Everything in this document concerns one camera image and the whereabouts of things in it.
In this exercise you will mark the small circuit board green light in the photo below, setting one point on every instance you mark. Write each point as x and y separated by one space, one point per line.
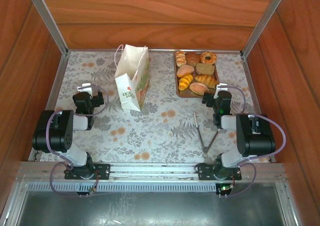
225 188

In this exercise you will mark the yellow striped fake bread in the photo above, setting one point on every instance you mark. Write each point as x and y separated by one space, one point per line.
185 82

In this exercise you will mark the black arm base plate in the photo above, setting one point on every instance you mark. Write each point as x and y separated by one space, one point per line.
102 171
205 172

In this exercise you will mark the metal tongs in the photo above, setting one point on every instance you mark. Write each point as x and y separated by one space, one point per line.
200 133

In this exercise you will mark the aluminium mounting rail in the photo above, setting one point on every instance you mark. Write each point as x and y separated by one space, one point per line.
152 169

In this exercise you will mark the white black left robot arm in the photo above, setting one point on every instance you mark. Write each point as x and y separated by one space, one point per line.
57 135

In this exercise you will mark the grey metal sheet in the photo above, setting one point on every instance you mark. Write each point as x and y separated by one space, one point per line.
150 211

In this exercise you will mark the aluminium frame post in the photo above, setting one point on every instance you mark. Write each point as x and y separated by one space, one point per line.
47 15
265 18

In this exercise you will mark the brown rectangular tray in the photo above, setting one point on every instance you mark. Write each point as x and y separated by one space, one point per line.
182 93

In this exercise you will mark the floral tablecloth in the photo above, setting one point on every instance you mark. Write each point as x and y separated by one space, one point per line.
150 135

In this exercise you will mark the white printed paper bag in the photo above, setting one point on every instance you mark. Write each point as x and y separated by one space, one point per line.
127 90

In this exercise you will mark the brown round fake bun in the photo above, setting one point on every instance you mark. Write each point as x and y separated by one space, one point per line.
193 58

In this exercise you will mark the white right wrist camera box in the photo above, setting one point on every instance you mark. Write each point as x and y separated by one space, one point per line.
221 87

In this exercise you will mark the striped braided fake bread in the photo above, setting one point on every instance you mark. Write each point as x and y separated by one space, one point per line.
180 58

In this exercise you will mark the golden fake croissant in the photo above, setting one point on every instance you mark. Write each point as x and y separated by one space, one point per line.
207 80

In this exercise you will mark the pinkish oval fake bun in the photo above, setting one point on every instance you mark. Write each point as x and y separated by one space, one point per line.
185 70
198 88

